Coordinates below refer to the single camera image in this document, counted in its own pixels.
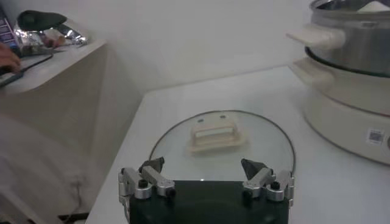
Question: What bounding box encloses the cream electric cooker base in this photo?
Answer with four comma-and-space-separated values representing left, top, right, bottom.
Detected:
288, 56, 390, 167

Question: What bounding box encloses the person's bare hand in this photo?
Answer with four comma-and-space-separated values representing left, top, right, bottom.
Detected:
0, 42, 22, 74

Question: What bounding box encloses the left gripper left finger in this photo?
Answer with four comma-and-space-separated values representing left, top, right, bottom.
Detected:
118, 156, 176, 203

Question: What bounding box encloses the thin black usb cable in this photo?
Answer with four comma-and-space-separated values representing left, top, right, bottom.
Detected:
18, 53, 55, 74

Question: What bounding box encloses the white side desk with gadget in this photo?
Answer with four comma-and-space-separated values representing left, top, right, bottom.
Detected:
0, 39, 144, 224

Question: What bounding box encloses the perforated steel steamer basket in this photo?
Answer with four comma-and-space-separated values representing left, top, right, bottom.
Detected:
286, 0, 390, 77

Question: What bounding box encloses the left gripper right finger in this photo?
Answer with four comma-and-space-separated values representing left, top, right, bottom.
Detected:
240, 158, 296, 203

